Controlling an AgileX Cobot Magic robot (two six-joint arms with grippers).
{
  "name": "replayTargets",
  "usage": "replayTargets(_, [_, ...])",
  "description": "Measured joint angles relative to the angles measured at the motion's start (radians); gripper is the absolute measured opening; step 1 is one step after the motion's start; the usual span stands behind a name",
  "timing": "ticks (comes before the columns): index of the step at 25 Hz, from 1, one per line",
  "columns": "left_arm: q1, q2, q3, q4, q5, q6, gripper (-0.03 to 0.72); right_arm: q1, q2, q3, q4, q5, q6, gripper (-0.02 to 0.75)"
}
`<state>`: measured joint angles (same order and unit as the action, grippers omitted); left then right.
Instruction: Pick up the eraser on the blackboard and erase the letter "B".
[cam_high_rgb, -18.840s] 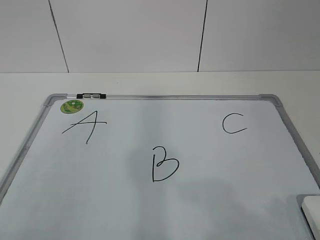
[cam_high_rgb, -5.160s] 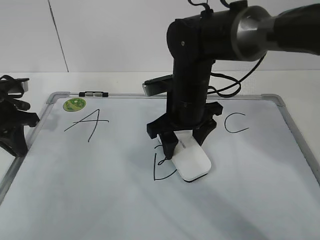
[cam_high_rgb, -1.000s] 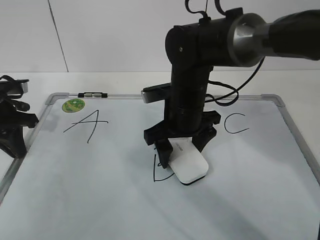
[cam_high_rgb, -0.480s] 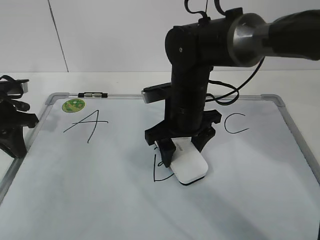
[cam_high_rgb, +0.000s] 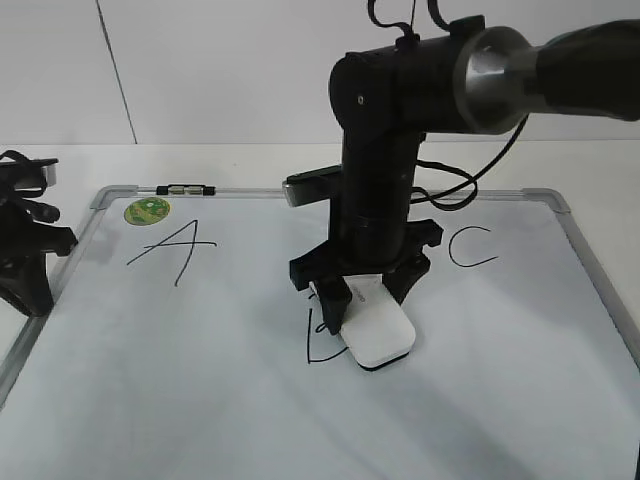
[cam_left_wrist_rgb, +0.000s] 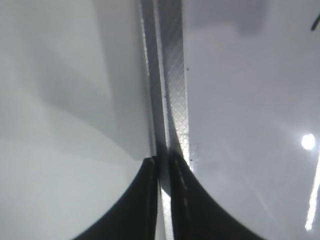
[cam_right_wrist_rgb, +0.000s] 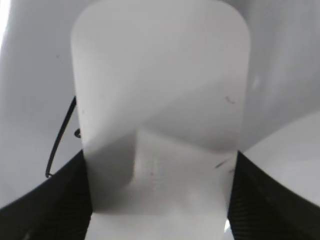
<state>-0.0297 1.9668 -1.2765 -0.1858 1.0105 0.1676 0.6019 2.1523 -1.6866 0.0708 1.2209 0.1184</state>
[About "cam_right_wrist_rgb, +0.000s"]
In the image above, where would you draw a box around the white rectangular eraser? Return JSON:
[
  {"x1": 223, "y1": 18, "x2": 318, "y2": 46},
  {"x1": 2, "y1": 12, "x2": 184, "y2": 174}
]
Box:
[{"x1": 71, "y1": 0, "x2": 251, "y2": 240}]

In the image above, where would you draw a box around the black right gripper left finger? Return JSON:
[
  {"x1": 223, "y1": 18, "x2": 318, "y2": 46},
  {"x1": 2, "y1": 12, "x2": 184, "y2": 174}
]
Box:
[{"x1": 0, "y1": 151, "x2": 93, "y2": 240}]

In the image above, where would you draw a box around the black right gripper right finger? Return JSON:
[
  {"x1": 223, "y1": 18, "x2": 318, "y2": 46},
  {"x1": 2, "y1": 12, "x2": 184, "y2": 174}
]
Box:
[{"x1": 227, "y1": 152, "x2": 320, "y2": 240}]

